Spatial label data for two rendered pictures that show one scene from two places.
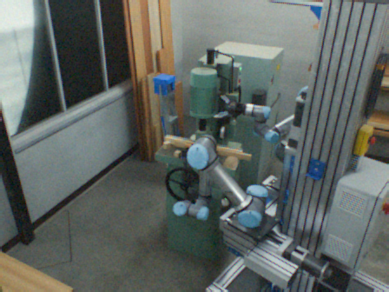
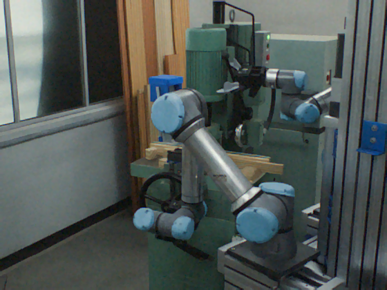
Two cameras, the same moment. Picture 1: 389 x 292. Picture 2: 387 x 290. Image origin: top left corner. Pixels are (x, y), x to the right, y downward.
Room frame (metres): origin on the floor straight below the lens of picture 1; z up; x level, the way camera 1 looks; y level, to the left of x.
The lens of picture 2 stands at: (0.02, -0.29, 1.61)
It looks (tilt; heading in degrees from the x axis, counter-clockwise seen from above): 16 degrees down; 7
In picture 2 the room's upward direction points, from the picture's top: straight up
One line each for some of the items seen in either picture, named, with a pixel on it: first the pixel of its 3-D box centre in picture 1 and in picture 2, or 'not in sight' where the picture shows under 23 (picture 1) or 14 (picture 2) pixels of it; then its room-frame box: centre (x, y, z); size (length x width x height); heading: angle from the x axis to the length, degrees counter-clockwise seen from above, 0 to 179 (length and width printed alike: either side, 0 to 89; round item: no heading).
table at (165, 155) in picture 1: (196, 161); (194, 175); (2.17, -0.02, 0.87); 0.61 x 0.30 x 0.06; 71
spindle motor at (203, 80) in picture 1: (203, 93); (205, 64); (2.27, -0.05, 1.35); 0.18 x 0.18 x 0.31
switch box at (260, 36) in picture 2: (235, 75); (260, 48); (2.52, -0.29, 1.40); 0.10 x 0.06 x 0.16; 161
